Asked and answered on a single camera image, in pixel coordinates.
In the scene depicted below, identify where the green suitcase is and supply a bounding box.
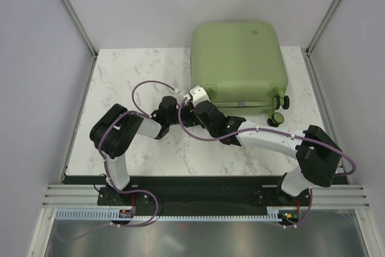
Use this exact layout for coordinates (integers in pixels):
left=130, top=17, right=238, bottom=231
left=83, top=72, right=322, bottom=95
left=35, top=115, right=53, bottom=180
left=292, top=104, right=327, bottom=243
left=190, top=21, right=288, bottom=118

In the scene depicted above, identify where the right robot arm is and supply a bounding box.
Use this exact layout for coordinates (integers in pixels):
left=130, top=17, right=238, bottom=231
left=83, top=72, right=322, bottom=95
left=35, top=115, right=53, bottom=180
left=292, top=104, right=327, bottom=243
left=192, top=101, right=341, bottom=205

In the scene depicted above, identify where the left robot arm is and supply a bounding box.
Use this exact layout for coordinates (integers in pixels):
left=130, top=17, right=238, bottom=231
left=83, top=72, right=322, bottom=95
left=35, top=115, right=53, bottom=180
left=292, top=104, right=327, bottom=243
left=89, top=96, right=179, bottom=205

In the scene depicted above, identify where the green suitcase wheel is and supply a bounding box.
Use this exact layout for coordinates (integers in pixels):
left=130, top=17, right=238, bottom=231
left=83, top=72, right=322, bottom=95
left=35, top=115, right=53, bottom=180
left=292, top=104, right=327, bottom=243
left=267, top=112, right=285, bottom=128
left=271, top=95, right=290, bottom=110

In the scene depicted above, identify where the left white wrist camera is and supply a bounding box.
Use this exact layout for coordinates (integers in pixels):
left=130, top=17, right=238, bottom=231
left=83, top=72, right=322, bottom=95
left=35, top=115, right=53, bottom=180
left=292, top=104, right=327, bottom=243
left=174, top=88, right=190, bottom=98

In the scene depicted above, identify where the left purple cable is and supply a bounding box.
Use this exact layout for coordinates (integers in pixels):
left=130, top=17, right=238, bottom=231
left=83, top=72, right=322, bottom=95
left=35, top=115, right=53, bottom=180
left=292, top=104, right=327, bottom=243
left=97, top=79, right=181, bottom=230

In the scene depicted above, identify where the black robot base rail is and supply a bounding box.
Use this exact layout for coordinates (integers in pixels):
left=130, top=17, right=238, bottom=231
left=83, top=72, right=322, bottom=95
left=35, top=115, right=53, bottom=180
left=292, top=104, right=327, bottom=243
left=97, top=176, right=310, bottom=217

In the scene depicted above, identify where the left aluminium frame post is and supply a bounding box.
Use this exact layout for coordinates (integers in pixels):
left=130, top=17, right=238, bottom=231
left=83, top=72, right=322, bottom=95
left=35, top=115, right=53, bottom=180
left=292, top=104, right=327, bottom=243
left=60, top=0, right=98, bottom=60

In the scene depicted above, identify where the aluminium frame post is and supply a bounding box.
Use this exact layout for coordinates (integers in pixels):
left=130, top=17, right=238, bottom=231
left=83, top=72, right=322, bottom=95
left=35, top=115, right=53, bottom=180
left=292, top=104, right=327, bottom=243
left=304, top=0, right=343, bottom=57
left=60, top=0, right=98, bottom=60

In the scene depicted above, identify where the right aluminium frame post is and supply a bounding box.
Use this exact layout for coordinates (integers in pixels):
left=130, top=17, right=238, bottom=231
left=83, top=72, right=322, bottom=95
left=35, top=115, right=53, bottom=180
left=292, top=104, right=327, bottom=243
left=304, top=0, right=343, bottom=57

